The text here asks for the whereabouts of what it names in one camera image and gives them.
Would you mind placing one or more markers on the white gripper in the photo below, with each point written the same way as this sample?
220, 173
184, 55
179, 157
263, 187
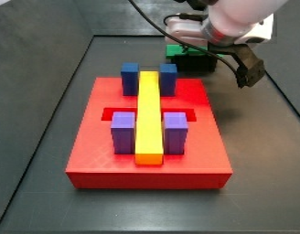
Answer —
199, 33

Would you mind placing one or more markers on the green stepped block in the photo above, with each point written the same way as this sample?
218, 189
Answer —
178, 50

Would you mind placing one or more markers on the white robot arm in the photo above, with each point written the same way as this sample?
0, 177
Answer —
235, 22

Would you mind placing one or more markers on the black angle fixture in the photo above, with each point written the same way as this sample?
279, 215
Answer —
195, 63

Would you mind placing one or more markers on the yellow arch bar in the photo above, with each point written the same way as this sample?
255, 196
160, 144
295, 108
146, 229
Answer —
150, 148

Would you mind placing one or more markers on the blue post right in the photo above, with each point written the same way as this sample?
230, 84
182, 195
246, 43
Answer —
168, 77

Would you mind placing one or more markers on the blue post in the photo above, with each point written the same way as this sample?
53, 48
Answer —
168, 77
130, 78

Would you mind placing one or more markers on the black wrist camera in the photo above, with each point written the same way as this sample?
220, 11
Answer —
250, 70

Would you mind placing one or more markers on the blue post left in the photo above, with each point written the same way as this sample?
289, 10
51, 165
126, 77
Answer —
130, 78

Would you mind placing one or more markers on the purple post right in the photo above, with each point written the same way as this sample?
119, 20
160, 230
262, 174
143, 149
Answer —
175, 132

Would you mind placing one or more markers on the purple post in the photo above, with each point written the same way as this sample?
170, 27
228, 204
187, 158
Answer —
123, 130
175, 132

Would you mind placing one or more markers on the purple post left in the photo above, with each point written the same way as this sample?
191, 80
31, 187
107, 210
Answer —
123, 130

